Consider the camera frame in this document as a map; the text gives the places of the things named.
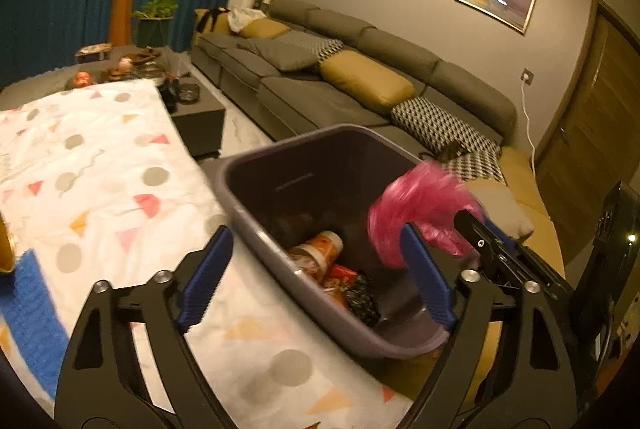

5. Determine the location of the red paper cup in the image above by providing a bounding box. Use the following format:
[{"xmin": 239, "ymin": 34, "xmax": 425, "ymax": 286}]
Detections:
[{"xmin": 325, "ymin": 263, "xmax": 361, "ymax": 292}]

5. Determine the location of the grey sofa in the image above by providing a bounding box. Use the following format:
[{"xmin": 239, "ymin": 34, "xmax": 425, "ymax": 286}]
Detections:
[{"xmin": 191, "ymin": 0, "xmax": 566, "ymax": 290}]

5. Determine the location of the large yellow cushion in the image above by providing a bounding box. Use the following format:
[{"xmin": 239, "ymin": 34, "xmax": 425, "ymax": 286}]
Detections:
[{"xmin": 319, "ymin": 50, "xmax": 417, "ymax": 105}]

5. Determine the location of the wooden door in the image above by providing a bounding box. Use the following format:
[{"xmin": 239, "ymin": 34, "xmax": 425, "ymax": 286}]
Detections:
[{"xmin": 535, "ymin": 0, "xmax": 640, "ymax": 210}]

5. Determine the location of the grey plastic bin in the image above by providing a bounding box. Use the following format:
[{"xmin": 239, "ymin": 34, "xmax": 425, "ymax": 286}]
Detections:
[{"xmin": 216, "ymin": 123, "xmax": 458, "ymax": 360}]

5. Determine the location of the orange labelled bottle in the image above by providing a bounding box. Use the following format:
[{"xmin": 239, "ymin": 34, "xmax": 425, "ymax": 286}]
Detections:
[{"xmin": 287, "ymin": 230, "xmax": 345, "ymax": 285}]

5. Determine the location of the wide black and white cushion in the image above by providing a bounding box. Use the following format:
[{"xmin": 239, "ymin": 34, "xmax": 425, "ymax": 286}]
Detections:
[{"xmin": 390, "ymin": 96, "xmax": 503, "ymax": 182}]

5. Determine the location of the white cloth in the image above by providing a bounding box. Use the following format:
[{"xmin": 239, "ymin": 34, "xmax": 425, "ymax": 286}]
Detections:
[{"xmin": 230, "ymin": 8, "xmax": 266, "ymax": 32}]

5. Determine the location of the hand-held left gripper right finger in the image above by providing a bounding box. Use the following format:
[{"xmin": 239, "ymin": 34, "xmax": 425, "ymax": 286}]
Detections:
[{"xmin": 400, "ymin": 221, "xmax": 588, "ymax": 429}]

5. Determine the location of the dark ashtray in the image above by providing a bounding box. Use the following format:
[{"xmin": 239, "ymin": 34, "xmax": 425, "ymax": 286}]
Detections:
[{"xmin": 175, "ymin": 82, "xmax": 202, "ymax": 104}]

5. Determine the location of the blue knitted cloth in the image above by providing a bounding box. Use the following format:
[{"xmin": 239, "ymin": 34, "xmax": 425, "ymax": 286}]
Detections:
[{"xmin": 0, "ymin": 248, "xmax": 71, "ymax": 402}]

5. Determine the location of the yellow bag with black straps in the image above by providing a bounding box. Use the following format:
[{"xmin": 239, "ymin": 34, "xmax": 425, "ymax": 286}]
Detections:
[{"xmin": 194, "ymin": 8, "xmax": 233, "ymax": 35}]

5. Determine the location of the light grey cushion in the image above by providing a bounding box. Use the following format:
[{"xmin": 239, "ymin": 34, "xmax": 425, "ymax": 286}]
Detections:
[{"xmin": 465, "ymin": 182, "xmax": 533, "ymax": 240}]

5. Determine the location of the dark coffee table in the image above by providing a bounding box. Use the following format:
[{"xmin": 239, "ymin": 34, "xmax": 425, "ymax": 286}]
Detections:
[{"xmin": 0, "ymin": 44, "xmax": 227, "ymax": 160}]

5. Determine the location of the black and white patterned cushion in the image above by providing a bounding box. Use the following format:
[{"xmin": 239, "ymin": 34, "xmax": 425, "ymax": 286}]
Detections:
[{"xmin": 300, "ymin": 34, "xmax": 346, "ymax": 62}]

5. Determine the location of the small yellow cushion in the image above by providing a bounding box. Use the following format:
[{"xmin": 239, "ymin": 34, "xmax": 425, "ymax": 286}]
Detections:
[{"xmin": 240, "ymin": 19, "xmax": 291, "ymax": 41}]

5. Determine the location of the green plant in dark pot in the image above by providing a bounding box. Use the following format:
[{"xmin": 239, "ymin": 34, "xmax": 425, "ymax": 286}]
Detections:
[{"xmin": 131, "ymin": 0, "xmax": 180, "ymax": 47}]

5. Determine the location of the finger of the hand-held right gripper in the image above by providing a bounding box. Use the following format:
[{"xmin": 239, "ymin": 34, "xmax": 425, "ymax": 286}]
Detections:
[{"xmin": 451, "ymin": 208, "xmax": 573, "ymax": 305}]

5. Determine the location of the large pink plastic bag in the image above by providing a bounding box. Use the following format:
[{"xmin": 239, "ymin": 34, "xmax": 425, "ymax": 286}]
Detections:
[{"xmin": 366, "ymin": 159, "xmax": 488, "ymax": 270}]

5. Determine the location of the white patterned tablecloth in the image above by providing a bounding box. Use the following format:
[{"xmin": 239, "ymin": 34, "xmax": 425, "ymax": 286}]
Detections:
[{"xmin": 0, "ymin": 79, "xmax": 416, "ymax": 429}]

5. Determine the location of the white cable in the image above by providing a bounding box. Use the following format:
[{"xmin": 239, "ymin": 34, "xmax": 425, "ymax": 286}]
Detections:
[{"xmin": 520, "ymin": 82, "xmax": 540, "ymax": 170}]

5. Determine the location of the brown tray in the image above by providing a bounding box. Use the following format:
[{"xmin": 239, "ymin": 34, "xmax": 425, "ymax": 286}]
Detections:
[{"xmin": 120, "ymin": 50, "xmax": 163, "ymax": 66}]

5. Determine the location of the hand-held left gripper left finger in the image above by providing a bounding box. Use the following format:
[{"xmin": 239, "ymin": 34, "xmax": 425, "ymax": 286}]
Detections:
[{"xmin": 54, "ymin": 224, "xmax": 236, "ymax": 429}]

